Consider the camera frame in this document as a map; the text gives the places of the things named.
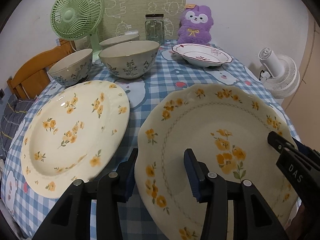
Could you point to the purple plush bunny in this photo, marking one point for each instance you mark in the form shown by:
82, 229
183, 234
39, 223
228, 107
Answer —
195, 24

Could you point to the cotton swab container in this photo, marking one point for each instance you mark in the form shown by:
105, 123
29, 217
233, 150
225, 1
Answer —
133, 32

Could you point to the beige door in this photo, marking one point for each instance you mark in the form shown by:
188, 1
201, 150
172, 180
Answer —
303, 107

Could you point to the floral ceramic bowl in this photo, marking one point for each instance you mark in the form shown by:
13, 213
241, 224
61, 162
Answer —
73, 68
118, 39
130, 60

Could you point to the white standing fan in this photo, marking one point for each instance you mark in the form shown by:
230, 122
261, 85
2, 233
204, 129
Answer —
279, 75

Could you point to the green patterned wall mat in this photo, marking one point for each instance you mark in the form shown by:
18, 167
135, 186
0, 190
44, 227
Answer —
121, 16

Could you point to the white red-trimmed plate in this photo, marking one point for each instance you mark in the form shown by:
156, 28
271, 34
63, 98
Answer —
201, 55

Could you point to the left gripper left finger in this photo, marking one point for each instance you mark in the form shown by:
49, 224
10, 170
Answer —
71, 215

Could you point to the scalloped yellow flower plate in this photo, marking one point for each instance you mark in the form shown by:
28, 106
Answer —
227, 130

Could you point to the wooden bed headboard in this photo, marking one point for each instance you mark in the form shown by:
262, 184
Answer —
32, 78

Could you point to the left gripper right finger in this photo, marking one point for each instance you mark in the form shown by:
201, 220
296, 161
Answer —
253, 217

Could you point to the grey plaid pillow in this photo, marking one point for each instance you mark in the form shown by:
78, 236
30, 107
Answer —
14, 113

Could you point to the round yellow flower plate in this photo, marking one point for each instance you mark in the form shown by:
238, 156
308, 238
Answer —
74, 136

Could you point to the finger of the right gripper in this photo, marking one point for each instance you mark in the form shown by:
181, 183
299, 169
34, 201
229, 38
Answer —
280, 144
307, 151

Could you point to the glass jar black lid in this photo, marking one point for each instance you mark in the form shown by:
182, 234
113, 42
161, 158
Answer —
154, 27

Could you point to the green desk fan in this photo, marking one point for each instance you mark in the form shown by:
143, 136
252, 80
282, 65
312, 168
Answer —
75, 19

